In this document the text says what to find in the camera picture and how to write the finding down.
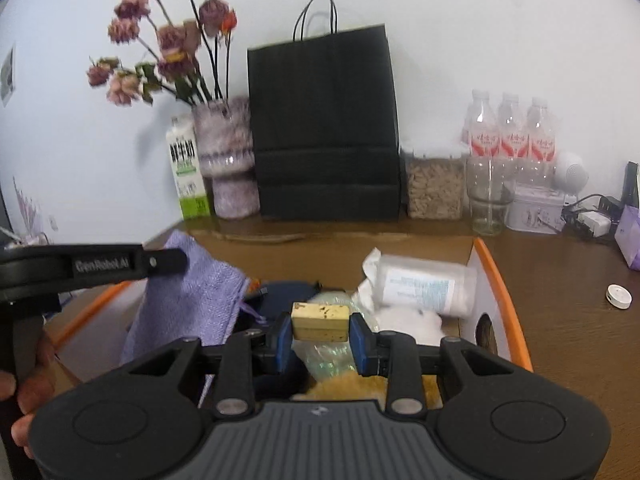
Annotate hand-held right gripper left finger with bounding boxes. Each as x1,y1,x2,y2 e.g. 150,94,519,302
127,312,296,420

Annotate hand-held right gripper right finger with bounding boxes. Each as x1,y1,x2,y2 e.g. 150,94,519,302
348,312,516,420

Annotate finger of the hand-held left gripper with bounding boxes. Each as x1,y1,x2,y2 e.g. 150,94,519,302
141,247,189,277

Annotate clear plastic bag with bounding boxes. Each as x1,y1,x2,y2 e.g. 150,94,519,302
295,290,361,381

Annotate purple knit pouch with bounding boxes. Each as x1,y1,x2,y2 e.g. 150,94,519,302
120,230,249,406

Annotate small yellow block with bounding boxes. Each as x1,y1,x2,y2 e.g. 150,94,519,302
291,302,349,343

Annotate navy zip case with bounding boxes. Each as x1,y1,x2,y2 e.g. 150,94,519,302
235,280,321,333

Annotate yellow white plush toy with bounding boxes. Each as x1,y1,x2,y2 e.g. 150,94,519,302
292,307,446,403

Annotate white wet wipes pack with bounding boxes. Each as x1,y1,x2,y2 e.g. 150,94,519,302
372,254,478,318

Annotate red cardboard box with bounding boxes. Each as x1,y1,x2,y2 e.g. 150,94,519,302
42,230,533,386

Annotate brown wooden desktop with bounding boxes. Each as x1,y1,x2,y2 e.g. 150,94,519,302
145,215,640,480

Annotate person's left hand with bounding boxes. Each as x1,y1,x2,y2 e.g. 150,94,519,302
0,332,57,461

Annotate white green milk carton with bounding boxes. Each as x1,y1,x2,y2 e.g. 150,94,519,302
166,116,211,221

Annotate purple textured vase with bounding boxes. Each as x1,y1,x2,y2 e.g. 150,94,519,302
192,96,261,220

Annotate clear snack container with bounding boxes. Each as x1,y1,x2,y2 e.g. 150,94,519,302
400,141,468,220

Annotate clear glass cup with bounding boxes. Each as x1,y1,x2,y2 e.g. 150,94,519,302
465,156,516,237

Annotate black paper bag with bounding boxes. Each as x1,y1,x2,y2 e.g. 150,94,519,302
246,0,402,222

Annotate dried pink flowers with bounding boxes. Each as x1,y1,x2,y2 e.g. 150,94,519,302
86,0,238,107

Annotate white tin box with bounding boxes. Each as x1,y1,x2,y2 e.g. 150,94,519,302
505,182,568,234

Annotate white round lid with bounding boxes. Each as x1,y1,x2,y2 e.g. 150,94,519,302
606,284,635,309

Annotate white round desk robot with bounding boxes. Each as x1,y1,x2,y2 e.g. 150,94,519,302
552,151,590,196

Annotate purple tissue pack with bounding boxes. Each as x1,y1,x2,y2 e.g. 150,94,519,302
614,204,640,272

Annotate wall poster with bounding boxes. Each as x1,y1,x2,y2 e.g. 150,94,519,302
0,45,17,107

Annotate white power adapter with cord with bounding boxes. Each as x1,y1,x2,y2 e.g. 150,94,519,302
562,193,626,246

